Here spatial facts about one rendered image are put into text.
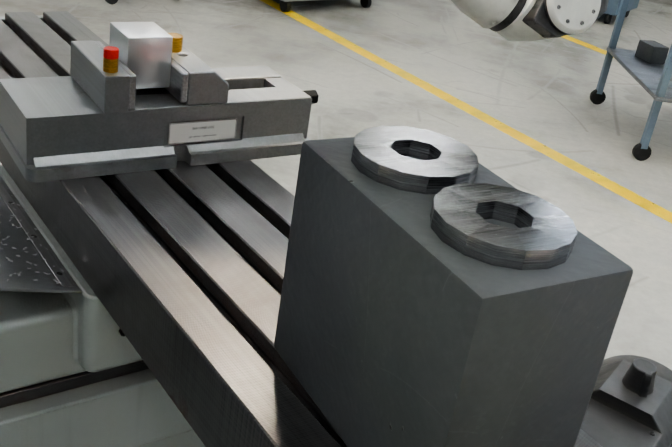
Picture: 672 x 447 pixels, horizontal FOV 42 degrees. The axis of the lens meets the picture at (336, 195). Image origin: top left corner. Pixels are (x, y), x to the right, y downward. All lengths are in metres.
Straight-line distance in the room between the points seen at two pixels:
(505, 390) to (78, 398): 0.59
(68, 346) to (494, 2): 0.61
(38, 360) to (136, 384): 0.12
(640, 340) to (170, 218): 2.04
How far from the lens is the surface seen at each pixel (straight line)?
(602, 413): 1.36
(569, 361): 0.57
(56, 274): 0.94
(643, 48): 4.69
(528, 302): 0.51
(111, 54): 0.96
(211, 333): 0.74
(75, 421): 1.04
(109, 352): 0.97
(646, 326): 2.85
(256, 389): 0.69
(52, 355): 0.98
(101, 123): 0.98
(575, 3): 1.07
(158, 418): 1.09
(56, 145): 0.98
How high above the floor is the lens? 1.36
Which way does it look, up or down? 25 degrees down
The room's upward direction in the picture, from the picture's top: 9 degrees clockwise
